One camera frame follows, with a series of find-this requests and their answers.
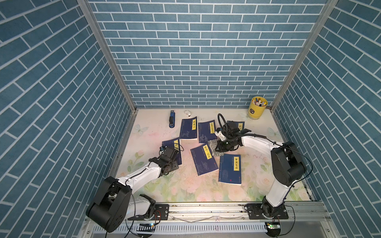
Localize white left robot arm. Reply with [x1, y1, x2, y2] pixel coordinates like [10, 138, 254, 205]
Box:
[86, 146, 179, 233]

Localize blue book Zhuangzi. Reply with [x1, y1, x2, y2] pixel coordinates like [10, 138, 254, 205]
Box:
[227, 121, 245, 131]

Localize grey striped cleaning cloth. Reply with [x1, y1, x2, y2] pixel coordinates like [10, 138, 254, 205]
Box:
[208, 139, 224, 157]

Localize blue book Tang poems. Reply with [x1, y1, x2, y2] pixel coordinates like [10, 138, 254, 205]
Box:
[190, 144, 218, 176]

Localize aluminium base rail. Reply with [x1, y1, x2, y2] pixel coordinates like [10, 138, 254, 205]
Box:
[79, 201, 339, 238]

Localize blue book Shijing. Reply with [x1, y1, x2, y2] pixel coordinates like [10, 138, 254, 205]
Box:
[162, 137, 183, 165]

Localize blue black stapler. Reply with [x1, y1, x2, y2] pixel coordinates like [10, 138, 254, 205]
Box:
[169, 110, 175, 128]

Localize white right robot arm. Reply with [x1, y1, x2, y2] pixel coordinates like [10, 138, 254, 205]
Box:
[215, 126, 307, 219]

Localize blue book Yuewei notes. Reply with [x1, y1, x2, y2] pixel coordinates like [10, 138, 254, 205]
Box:
[198, 120, 217, 144]

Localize yellow pen holder cup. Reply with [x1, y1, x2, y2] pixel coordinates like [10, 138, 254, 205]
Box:
[247, 96, 268, 120]

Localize blue book Mengxi notes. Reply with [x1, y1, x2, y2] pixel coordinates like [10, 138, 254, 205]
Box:
[218, 154, 242, 185]

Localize blue book Hanfeizi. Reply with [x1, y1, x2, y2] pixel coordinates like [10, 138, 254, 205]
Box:
[180, 117, 197, 140]

